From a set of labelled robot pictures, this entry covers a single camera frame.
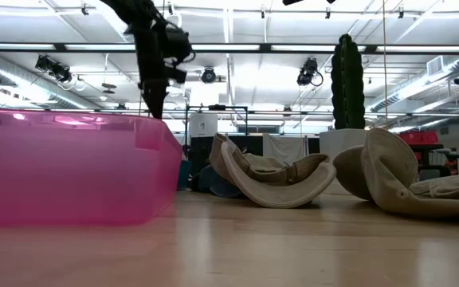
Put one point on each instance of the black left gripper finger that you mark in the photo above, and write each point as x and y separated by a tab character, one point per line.
162	95
150	97

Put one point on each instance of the blue denim cap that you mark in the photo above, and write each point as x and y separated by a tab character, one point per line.
213	181

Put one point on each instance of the beige cap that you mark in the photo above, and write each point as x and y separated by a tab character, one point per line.
277	195
389	179

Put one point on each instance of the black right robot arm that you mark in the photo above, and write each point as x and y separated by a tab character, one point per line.
291	1

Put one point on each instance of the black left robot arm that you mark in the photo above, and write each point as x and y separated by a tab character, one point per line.
134	12

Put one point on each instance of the white box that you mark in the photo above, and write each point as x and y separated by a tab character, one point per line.
203	125

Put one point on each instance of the blue plastic bin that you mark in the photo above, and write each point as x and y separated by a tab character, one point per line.
184	175

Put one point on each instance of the black ceiling spotlight pair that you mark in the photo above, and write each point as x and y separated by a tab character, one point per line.
54	69

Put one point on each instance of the pink translucent plastic bin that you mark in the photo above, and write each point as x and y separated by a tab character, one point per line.
74	179

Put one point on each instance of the white hanging cloth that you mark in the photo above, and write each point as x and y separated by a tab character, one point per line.
283	149

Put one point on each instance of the green cactus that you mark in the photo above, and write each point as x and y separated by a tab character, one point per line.
347	79

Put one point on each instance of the red crate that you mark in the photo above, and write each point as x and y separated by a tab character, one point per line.
418	138

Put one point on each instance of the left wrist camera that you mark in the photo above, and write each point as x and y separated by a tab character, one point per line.
177	44

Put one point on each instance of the black rack frame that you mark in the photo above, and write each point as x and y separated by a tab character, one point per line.
217	107

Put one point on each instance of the black aluminium frame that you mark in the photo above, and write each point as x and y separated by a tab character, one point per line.
265	48

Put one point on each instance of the silver air duct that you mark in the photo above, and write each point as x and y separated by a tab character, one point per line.
409	92
2	75

